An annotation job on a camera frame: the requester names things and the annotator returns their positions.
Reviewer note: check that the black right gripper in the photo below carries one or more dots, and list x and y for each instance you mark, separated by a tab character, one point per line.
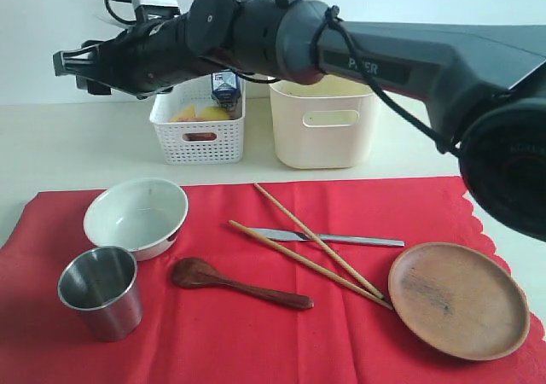
142	61

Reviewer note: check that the orange fried chicken piece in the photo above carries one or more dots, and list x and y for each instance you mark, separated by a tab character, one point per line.
188	114

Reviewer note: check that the yellow lemon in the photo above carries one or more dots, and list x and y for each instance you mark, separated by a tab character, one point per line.
214	113

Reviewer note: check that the red sausage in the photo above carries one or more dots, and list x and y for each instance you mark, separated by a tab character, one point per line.
199	137

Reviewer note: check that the blue white milk carton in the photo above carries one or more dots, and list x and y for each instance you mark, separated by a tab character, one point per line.
226	89

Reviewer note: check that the white ceramic bowl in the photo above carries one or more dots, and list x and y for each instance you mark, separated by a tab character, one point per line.
143	216

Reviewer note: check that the stainless steel cup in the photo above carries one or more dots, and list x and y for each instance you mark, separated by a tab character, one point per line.
101	286

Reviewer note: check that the dark wooden spoon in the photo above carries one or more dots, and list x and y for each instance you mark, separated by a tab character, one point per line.
198	273

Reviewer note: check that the silver metal knife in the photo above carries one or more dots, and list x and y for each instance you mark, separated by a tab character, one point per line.
288	235

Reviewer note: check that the wooden chopstick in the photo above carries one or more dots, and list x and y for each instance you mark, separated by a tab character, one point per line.
328	250
309	264

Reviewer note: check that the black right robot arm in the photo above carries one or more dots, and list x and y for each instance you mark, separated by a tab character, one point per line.
478	91

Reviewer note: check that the white perforated plastic basket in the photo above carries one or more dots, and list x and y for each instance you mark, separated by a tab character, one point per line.
193	129

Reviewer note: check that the cream plastic bin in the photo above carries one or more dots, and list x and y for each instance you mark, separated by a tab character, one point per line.
326	125

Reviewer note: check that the brown wooden plate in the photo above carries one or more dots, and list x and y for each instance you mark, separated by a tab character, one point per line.
459	301

